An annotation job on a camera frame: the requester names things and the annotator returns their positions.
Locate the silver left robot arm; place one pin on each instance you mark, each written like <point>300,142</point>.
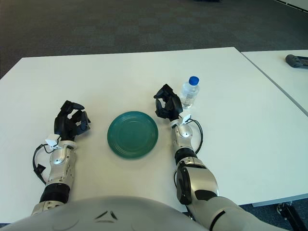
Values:
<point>60,166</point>

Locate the green round plate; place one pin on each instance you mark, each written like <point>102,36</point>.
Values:
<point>132,134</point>

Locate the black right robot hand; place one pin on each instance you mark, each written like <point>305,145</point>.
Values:
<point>173,103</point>

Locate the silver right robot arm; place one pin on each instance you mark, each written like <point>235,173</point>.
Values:
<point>199,178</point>

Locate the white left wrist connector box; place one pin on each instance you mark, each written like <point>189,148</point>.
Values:
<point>52,142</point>

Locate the white right wrist connector box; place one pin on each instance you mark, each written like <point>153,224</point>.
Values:
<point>185,118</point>

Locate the clear bottle with blue cap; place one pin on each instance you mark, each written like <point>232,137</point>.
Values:
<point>190,93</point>

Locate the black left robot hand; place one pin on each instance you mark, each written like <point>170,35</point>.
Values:
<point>65,122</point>

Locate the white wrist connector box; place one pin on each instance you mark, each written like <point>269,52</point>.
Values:
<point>185,118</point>
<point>52,142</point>

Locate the grey fabric object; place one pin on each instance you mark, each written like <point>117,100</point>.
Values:
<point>294,61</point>

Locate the black table leg with caster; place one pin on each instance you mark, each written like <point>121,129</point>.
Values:
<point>288,211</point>

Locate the grey robot torso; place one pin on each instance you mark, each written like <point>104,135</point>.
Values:
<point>96,216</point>

